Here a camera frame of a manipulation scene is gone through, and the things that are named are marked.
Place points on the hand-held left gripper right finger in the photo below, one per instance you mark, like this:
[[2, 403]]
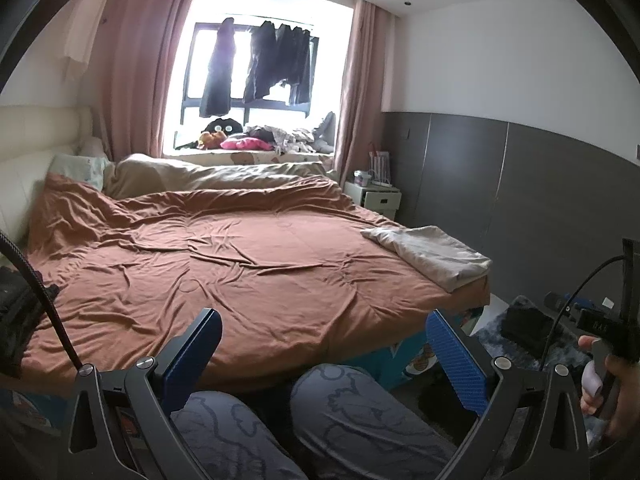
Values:
[[457, 365]]

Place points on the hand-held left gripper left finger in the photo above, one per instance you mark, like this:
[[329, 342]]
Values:
[[192, 360]]

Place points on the beige jacket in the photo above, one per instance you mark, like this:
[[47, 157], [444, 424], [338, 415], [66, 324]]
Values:
[[435, 260]]

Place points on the black clothes pile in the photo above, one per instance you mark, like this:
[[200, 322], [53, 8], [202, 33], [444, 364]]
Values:
[[20, 320]]

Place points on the pile of light clothes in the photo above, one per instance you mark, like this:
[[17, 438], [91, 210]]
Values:
[[290, 140]]

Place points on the person's right hand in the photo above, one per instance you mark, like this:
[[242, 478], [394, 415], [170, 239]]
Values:
[[627, 395]]

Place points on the grey shaggy rug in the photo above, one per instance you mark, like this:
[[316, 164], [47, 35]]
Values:
[[487, 337]]

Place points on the blue cartoon bed sheet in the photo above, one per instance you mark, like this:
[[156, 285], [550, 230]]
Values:
[[415, 360]]

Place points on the black bag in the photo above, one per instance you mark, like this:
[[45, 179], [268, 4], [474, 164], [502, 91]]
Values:
[[525, 327]]

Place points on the brown duvet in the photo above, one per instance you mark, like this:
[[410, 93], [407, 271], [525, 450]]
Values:
[[225, 285]]

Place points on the person's right leg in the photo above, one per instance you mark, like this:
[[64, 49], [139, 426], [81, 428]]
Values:
[[360, 410]]

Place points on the white nightstand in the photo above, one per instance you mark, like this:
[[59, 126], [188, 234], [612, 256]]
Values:
[[380, 202]]

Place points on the beige blanket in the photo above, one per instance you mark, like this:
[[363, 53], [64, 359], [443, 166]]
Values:
[[210, 177]]

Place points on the clear plastic container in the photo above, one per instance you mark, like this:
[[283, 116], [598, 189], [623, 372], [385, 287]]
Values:
[[362, 178]]

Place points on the striped rack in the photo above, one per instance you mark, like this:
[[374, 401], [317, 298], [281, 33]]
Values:
[[381, 167]]

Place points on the orange plush toy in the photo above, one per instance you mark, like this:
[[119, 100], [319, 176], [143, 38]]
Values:
[[210, 140]]

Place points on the pale green pillow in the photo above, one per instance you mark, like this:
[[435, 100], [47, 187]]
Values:
[[80, 170]]

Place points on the pink cloth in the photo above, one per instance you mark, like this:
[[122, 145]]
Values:
[[247, 144]]

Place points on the black plush toy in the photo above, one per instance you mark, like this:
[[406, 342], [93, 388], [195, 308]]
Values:
[[222, 124]]

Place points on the grey cushion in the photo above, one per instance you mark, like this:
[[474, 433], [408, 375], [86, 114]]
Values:
[[324, 132]]

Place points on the cream padded headboard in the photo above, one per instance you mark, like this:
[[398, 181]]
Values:
[[35, 135]]

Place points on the dark long hanging coat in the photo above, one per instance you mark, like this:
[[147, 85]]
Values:
[[217, 80]]

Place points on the pink curtain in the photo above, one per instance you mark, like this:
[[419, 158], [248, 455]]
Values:
[[150, 60], [360, 100]]

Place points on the dark hanging jacket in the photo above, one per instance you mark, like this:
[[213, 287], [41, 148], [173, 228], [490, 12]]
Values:
[[262, 65]]

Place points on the dark hanging shirt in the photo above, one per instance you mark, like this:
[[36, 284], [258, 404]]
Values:
[[295, 65]]

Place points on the cream hanging cloth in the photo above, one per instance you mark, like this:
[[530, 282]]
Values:
[[87, 30]]

